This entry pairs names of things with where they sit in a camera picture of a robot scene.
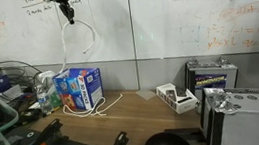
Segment clear plastic water bottle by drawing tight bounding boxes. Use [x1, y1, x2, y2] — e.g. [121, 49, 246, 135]
[35, 84, 53, 115]

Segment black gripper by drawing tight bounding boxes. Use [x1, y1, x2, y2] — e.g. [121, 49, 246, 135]
[54, 0, 75, 25]

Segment white spray bottle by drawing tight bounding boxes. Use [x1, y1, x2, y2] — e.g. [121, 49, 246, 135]
[37, 69, 64, 112]

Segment white rope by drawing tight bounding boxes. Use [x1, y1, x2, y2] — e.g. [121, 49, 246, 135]
[50, 14, 127, 122]

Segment grey battery near edge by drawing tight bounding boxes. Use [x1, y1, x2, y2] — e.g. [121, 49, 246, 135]
[201, 88, 259, 145]

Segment small white open box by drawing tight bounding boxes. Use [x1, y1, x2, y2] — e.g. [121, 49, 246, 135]
[156, 83, 199, 114]

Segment orange handled black clamp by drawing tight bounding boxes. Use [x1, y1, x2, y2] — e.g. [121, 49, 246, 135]
[32, 118, 63, 145]

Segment blue snack box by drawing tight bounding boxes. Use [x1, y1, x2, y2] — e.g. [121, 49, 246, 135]
[53, 68, 104, 111]

